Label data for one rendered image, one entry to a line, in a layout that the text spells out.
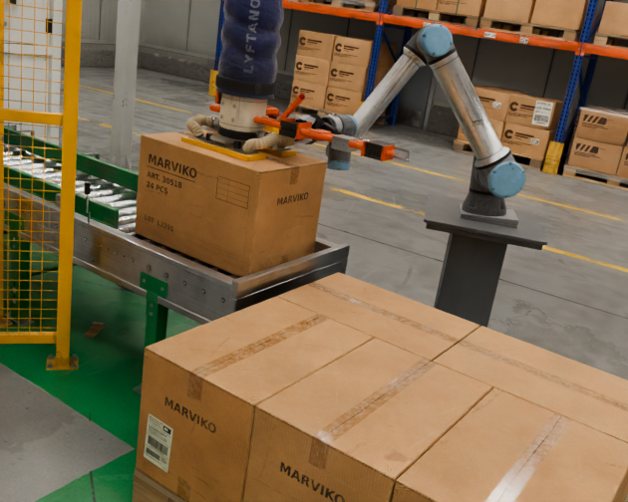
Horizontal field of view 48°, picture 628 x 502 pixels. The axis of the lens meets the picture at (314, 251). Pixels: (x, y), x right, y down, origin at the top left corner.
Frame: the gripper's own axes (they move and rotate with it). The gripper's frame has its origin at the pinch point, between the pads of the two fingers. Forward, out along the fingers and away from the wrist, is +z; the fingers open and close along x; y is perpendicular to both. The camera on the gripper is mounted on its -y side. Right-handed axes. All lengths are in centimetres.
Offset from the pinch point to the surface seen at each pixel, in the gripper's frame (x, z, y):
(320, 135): 0.5, 2.7, -10.9
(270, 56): 22.9, -0.1, 17.7
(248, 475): -74, 81, -57
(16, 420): -109, 79, 44
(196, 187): -26.5, 20.7, 26.8
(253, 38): 28.3, 7.5, 20.3
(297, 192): -23.0, -2.0, -1.9
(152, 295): -66, 37, 28
